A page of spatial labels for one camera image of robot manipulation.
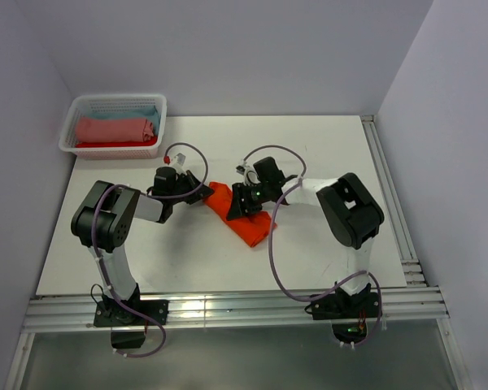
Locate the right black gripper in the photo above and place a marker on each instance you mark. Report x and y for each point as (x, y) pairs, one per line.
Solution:
(238, 208)

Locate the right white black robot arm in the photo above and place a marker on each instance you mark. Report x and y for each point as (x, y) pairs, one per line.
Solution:
(352, 214)

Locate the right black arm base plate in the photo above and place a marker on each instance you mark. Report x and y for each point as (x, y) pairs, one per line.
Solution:
(340, 305)

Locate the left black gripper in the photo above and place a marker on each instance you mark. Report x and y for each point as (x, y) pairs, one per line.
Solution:
(199, 194)

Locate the aluminium front rail frame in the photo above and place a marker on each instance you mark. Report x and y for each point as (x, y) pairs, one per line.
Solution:
(231, 309)

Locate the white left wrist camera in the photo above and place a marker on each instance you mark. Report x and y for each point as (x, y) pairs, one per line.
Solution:
(177, 162)

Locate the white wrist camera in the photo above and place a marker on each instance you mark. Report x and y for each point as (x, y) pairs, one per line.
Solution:
(177, 162)
(246, 172)

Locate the rolled red t-shirt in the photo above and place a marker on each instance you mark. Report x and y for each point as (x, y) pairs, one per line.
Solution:
(125, 144)

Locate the rolled pink t-shirt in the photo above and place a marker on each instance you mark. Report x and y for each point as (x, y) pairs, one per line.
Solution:
(114, 130)

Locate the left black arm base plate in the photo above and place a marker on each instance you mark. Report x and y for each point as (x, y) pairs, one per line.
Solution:
(110, 314)

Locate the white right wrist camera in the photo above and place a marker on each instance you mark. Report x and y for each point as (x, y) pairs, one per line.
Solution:
(246, 172)

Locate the white plastic mesh basket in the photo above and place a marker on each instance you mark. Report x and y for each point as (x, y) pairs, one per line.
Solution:
(84, 105)

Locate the rolled light blue t-shirt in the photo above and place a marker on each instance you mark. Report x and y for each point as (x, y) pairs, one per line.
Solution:
(147, 112)

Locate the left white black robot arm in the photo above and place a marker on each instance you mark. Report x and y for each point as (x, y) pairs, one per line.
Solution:
(103, 220)

